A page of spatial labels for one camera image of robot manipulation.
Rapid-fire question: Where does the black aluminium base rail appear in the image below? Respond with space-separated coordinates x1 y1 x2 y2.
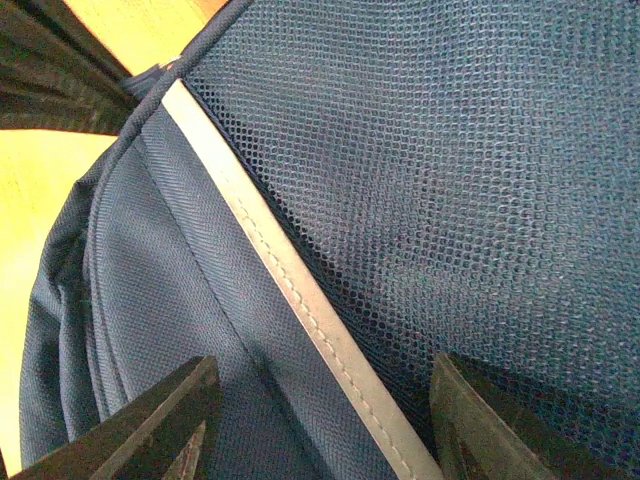
1 1 139 135

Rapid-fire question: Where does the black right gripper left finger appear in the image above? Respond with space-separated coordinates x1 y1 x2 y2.
14 356 221 479

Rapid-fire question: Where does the navy blue backpack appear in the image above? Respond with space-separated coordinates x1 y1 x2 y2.
19 1 639 479

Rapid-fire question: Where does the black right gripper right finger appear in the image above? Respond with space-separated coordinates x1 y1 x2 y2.
429 353 625 479

